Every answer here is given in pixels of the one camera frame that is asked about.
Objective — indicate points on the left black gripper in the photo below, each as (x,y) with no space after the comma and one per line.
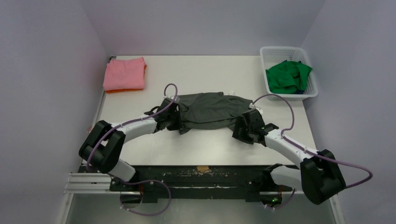
(178,125)

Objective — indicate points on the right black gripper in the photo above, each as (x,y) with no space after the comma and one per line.
(243,127)

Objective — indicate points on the grey t-shirt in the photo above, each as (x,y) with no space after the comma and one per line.
(210,111)

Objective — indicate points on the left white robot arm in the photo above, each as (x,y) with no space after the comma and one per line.
(102,148)

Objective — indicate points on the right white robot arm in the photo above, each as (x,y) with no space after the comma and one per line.
(316,174)

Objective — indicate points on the orange folded t-shirt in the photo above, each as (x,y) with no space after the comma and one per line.
(123,90)

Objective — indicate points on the brown tape piece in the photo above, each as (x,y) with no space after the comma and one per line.
(203,169)

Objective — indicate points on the blue t-shirt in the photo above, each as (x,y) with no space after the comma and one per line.
(299,91)

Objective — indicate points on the green t-shirt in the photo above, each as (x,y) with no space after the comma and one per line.
(288,77)

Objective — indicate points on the pink folded t-shirt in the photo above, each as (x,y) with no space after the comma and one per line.
(124,74)

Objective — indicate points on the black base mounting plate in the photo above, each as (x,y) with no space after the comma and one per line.
(184,182)

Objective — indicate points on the white plastic basket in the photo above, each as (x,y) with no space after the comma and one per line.
(271,56)

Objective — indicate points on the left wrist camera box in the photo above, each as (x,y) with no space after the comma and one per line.
(173,99)

